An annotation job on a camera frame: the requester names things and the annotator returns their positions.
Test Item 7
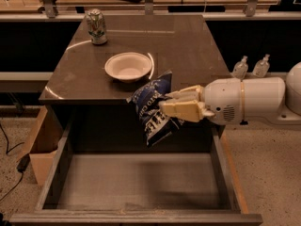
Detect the clear sanitizer bottle left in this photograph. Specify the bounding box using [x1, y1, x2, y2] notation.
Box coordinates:
[232, 56, 248, 80]

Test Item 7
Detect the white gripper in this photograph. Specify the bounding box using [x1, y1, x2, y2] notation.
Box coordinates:
[159, 78, 243, 125]

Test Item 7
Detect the grey cabinet with top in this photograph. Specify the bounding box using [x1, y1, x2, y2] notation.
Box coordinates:
[40, 15, 230, 153]

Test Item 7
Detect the cardboard box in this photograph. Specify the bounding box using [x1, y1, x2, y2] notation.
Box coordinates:
[17, 106, 63, 186]

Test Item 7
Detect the white bowl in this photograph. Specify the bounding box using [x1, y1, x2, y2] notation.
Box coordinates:
[104, 52, 152, 83]

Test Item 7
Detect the blue chip bag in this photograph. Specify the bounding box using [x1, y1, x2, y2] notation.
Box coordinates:
[127, 71, 184, 148]

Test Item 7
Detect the open grey top drawer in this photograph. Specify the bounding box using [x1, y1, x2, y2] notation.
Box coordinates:
[11, 108, 262, 226]

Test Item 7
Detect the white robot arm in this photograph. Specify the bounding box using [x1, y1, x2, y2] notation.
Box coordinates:
[159, 64, 301, 130]

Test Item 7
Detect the black power cable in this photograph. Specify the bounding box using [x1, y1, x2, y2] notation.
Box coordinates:
[0, 122, 31, 202]

